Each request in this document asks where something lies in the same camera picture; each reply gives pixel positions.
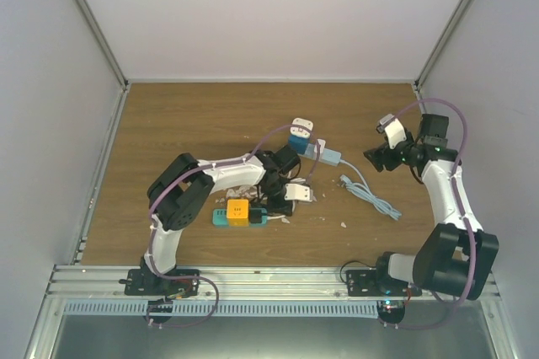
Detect teal power strip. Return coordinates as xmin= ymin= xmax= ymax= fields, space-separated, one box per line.
xmin=211 ymin=208 xmax=269 ymax=228

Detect yellow cube socket adapter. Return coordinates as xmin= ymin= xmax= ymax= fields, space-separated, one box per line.
xmin=226 ymin=199 xmax=249 ymax=227

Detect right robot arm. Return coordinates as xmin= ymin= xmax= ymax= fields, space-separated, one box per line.
xmin=364 ymin=114 xmax=499 ymax=300

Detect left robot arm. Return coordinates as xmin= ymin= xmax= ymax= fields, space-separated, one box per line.
xmin=131 ymin=145 xmax=301 ymax=295

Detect black power adapter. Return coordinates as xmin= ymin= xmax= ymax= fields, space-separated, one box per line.
xmin=248 ymin=208 xmax=268 ymax=228

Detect blue cube adapter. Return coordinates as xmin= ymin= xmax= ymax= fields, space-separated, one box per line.
xmin=288 ymin=134 xmax=310 ymax=154

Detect light blue power strip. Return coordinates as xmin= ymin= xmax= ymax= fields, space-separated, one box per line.
xmin=302 ymin=143 xmax=342 ymax=167

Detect white cube adapter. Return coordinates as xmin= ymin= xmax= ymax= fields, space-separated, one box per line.
xmin=290 ymin=117 xmax=313 ymax=139

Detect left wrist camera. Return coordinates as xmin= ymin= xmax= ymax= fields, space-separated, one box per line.
xmin=284 ymin=183 xmax=313 ymax=202

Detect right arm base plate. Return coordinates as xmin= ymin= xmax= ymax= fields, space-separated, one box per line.
xmin=339 ymin=260 xmax=423 ymax=298

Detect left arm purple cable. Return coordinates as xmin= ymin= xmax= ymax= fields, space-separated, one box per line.
xmin=145 ymin=123 xmax=329 ymax=330

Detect slotted cable duct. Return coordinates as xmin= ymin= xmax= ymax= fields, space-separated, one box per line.
xmin=64 ymin=299 xmax=378 ymax=319

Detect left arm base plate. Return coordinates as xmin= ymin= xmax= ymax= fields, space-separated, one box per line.
xmin=119 ymin=266 xmax=200 ymax=298

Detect aluminium rail frame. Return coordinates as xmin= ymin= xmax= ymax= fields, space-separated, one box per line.
xmin=23 ymin=0 xmax=519 ymax=359

